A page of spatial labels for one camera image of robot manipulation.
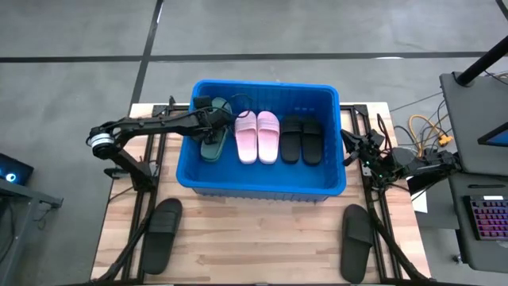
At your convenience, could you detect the yellow cable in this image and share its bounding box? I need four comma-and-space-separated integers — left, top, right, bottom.
408, 114, 455, 166

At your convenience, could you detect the white paper sheet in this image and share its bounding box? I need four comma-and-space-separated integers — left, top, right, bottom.
410, 186, 429, 215

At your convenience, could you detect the pink rubber slide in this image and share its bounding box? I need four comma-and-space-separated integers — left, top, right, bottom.
234, 110, 258, 165
256, 110, 281, 165

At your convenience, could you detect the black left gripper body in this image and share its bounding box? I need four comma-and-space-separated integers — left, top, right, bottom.
196, 110, 228, 145

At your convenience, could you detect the black computer blue light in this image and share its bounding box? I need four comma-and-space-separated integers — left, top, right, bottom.
0, 153, 35, 187

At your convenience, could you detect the grey metal desk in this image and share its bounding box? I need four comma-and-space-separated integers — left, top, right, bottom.
0, 180, 64, 286

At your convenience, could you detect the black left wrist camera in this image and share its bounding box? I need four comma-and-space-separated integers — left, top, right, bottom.
193, 95, 214, 113

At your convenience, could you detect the black rubber slide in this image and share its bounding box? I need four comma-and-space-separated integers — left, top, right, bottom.
280, 114, 303, 164
340, 203, 374, 284
141, 197, 183, 275
301, 118, 323, 166

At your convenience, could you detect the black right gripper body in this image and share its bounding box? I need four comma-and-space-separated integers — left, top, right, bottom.
354, 141, 388, 168

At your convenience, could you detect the blue plastic bin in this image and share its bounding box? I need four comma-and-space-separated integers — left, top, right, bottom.
175, 79, 348, 203

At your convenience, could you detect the black tablet screen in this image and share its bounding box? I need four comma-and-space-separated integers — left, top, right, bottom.
477, 122, 508, 149

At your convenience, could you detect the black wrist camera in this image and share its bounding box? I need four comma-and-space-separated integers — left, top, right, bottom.
193, 95, 214, 113
367, 129, 386, 146

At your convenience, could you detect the backlit keyboard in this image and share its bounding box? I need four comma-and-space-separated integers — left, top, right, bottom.
464, 194, 508, 242

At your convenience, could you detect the black pole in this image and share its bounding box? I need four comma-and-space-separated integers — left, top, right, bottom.
456, 35, 508, 87

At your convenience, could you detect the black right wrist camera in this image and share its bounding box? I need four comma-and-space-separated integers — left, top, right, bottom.
367, 129, 386, 146

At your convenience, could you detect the black bar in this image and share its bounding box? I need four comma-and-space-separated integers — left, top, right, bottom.
407, 170, 453, 195

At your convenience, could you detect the green rubber slide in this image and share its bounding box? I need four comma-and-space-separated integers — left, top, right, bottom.
199, 96, 234, 163

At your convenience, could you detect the black aluminium frame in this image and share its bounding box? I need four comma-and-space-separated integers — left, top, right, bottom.
93, 103, 432, 285

